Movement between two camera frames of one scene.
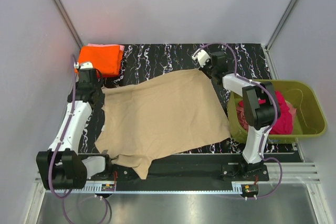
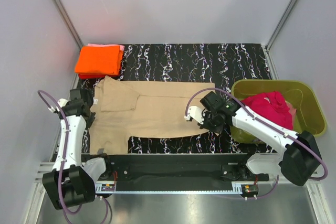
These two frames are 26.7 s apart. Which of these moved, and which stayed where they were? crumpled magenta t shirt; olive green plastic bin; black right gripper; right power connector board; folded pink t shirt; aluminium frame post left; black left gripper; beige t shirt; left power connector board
Moved: black right gripper; black left gripper; beige t shirt
Stayed: aluminium frame post left; olive green plastic bin; right power connector board; left power connector board; folded pink t shirt; crumpled magenta t shirt
